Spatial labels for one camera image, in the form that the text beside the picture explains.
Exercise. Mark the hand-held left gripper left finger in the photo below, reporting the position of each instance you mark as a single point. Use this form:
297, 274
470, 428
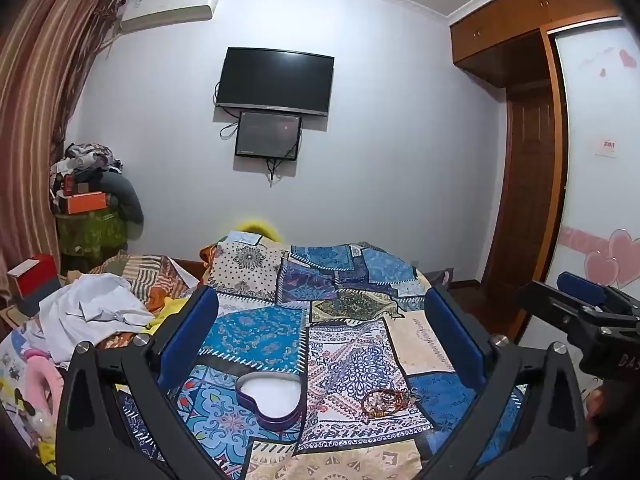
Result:
192, 335

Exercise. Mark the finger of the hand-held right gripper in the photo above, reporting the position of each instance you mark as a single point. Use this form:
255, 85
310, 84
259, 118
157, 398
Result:
550, 305
580, 286

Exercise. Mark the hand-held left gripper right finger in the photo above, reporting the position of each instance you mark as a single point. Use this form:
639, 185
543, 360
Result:
452, 335

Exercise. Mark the purple heart-shaped tin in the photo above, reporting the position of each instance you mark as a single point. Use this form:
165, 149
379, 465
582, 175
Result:
272, 395

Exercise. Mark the person's right hand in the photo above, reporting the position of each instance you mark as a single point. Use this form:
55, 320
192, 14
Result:
597, 407

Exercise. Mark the yellow cloth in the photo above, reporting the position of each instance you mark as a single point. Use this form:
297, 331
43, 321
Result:
167, 312

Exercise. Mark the striped beige orange cloth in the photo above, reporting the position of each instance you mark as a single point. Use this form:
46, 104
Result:
150, 275

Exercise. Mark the white crumpled cloth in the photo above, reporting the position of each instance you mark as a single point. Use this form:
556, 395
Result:
95, 305

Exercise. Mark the blue patchwork blanket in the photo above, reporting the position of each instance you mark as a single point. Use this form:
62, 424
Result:
350, 310

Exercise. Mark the brown wooden door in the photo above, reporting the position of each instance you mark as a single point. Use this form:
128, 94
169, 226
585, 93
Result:
525, 185

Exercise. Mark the yellow plush item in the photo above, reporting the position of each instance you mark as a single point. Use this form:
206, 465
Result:
260, 227

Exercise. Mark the red and white sticker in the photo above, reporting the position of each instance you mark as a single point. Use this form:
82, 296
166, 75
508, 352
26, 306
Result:
607, 146

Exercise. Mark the grey garment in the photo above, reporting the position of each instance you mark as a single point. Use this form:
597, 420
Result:
125, 200

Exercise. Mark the pink plush toy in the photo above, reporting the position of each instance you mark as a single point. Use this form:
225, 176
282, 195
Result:
42, 385

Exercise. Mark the red box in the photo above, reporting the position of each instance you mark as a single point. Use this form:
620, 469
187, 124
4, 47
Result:
37, 272

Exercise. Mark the orange box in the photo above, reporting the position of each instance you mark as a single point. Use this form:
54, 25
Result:
87, 202

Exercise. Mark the cartoon printed sheet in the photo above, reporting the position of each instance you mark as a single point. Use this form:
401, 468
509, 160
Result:
15, 360

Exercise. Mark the pile of clothes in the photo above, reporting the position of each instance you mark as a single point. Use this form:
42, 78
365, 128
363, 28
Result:
87, 157

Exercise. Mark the small black monitor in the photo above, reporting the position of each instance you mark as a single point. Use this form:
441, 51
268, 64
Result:
267, 132

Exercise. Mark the wooden overhead cabinet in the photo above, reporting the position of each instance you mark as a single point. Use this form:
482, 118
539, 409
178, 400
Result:
525, 15

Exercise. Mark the striped brown curtain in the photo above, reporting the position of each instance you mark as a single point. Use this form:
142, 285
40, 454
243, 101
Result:
40, 85

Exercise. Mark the white air conditioner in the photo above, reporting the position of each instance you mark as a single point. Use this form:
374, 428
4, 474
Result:
170, 7

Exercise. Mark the black wall television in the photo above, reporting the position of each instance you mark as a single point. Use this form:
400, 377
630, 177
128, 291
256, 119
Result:
275, 80

